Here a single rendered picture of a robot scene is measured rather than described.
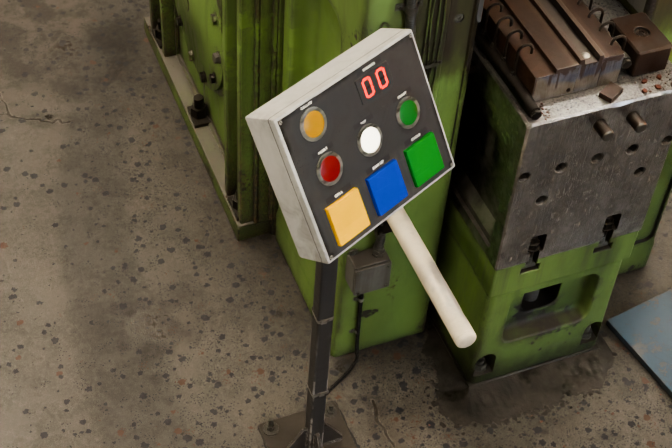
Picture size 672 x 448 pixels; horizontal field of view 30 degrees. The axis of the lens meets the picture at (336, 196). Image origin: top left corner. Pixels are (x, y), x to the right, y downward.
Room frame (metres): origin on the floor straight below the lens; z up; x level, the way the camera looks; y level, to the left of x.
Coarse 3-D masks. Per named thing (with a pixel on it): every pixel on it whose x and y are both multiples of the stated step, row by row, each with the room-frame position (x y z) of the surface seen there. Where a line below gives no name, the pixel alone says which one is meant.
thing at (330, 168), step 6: (330, 156) 1.48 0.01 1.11; (324, 162) 1.47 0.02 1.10; (330, 162) 1.48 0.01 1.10; (336, 162) 1.48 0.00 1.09; (324, 168) 1.46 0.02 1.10; (330, 168) 1.47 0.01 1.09; (336, 168) 1.48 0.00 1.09; (324, 174) 1.46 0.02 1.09; (330, 174) 1.46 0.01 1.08; (336, 174) 1.47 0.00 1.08; (330, 180) 1.46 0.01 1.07
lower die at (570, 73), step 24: (504, 0) 2.09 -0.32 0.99; (528, 0) 2.10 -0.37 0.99; (576, 0) 2.11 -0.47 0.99; (480, 24) 2.08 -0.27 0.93; (504, 24) 2.03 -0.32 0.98; (528, 24) 2.02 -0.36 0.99; (552, 24) 2.02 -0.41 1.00; (576, 24) 2.02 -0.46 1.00; (600, 24) 2.04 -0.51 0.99; (528, 48) 1.96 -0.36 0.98; (552, 48) 1.95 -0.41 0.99; (576, 48) 1.95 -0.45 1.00; (600, 48) 1.96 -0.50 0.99; (528, 72) 1.89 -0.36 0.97; (552, 72) 1.89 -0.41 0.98; (576, 72) 1.91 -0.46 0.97; (600, 72) 1.93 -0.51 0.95; (552, 96) 1.89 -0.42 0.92
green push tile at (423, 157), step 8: (424, 136) 1.62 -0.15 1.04; (432, 136) 1.62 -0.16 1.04; (416, 144) 1.59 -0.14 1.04; (424, 144) 1.60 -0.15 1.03; (432, 144) 1.61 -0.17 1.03; (408, 152) 1.57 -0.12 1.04; (416, 152) 1.58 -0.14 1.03; (424, 152) 1.60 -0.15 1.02; (432, 152) 1.61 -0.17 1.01; (408, 160) 1.57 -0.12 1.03; (416, 160) 1.58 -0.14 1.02; (424, 160) 1.59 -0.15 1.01; (432, 160) 1.60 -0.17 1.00; (440, 160) 1.61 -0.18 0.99; (416, 168) 1.57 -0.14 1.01; (424, 168) 1.58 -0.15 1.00; (432, 168) 1.59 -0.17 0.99; (440, 168) 1.60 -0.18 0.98; (416, 176) 1.56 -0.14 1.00; (424, 176) 1.57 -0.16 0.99; (432, 176) 1.58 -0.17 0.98; (416, 184) 1.55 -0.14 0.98
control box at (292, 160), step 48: (384, 48) 1.66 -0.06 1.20; (288, 96) 1.54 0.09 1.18; (336, 96) 1.55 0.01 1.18; (384, 96) 1.61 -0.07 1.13; (432, 96) 1.67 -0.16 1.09; (288, 144) 1.45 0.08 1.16; (336, 144) 1.50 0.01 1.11; (384, 144) 1.56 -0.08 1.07; (288, 192) 1.43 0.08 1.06; (336, 192) 1.45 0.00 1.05
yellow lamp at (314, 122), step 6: (312, 114) 1.50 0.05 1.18; (318, 114) 1.51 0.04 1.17; (306, 120) 1.49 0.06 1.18; (312, 120) 1.50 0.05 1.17; (318, 120) 1.50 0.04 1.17; (306, 126) 1.49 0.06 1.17; (312, 126) 1.49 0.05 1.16; (318, 126) 1.50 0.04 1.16; (306, 132) 1.48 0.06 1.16; (312, 132) 1.49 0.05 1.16; (318, 132) 1.49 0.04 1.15
